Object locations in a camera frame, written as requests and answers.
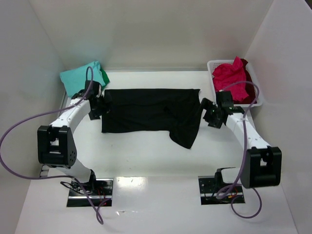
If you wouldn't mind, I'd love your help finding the black t shirt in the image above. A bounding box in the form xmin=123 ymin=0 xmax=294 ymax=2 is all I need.
xmin=102 ymin=89 xmax=201 ymax=149

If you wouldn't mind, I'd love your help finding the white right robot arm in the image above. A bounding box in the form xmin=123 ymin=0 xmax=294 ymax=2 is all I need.
xmin=199 ymin=91 xmax=282 ymax=189

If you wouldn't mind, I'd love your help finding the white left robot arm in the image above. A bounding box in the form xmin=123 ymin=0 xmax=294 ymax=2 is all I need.
xmin=37 ymin=80 xmax=110 ymax=191

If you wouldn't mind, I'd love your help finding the folded green t shirt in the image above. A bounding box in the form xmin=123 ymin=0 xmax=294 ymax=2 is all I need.
xmin=100 ymin=68 xmax=110 ymax=90

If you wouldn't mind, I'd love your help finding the crumpled pink t shirt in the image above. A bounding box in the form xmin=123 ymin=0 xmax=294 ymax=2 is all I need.
xmin=212 ymin=57 xmax=249 ymax=102

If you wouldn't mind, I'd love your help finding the folded light blue t shirt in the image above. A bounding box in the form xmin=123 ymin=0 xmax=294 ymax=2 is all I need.
xmin=59 ymin=61 xmax=103 ymax=98

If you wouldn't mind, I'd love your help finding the white plastic basket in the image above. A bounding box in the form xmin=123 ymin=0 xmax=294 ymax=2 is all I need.
xmin=207 ymin=59 xmax=264 ymax=107

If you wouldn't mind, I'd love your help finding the dark red t shirt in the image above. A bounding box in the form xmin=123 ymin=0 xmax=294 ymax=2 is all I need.
xmin=225 ymin=57 xmax=255 ymax=104

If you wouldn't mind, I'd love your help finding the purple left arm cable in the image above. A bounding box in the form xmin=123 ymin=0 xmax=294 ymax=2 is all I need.
xmin=0 ymin=66 xmax=112 ymax=225

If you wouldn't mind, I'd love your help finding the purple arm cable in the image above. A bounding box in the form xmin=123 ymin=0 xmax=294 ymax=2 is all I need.
xmin=0 ymin=66 xmax=112 ymax=225
xmin=215 ymin=81 xmax=263 ymax=218

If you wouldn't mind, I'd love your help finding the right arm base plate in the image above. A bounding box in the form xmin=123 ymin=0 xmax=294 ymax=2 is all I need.
xmin=198 ymin=175 xmax=245 ymax=205

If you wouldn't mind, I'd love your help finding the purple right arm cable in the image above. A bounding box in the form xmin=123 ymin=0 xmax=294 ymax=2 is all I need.
xmin=215 ymin=81 xmax=263 ymax=218

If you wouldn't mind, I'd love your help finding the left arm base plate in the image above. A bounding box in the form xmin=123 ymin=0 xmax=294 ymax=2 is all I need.
xmin=61 ymin=178 xmax=114 ymax=208

